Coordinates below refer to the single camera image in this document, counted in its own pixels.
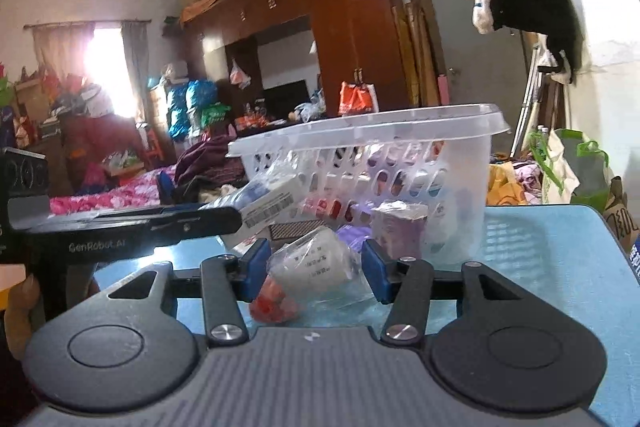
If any red ball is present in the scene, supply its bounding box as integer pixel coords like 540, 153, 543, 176
248, 275, 299, 324

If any box with qr code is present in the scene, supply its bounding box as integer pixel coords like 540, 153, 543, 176
203, 169, 306, 247

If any white bottle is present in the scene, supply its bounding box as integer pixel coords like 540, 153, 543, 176
268, 227, 361, 300

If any person left hand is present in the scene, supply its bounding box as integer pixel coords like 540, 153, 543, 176
4, 274, 40, 360

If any purple cardboard box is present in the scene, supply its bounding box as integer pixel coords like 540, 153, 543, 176
371, 200, 428, 259

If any white plastic lattice basket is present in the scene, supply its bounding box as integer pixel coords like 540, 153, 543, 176
228, 104, 509, 265

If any pink floral bed cover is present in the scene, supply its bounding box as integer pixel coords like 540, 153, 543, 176
50, 166, 175, 216

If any dark purple clothes pile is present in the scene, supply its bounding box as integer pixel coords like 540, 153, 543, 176
172, 134, 247, 202

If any blue patterned bags stack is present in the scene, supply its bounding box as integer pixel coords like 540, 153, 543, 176
166, 79, 218, 142

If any orange white plastic bag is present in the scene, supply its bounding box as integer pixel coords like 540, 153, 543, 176
338, 82, 380, 116

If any green tote bag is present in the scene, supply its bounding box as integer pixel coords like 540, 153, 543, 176
528, 129, 612, 213

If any grey door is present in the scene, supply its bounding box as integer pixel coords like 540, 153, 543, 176
432, 0, 528, 154

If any window curtain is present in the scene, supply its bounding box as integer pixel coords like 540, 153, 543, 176
122, 20, 149, 121

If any dark red wooden wardrobe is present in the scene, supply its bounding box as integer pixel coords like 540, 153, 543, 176
180, 0, 411, 117

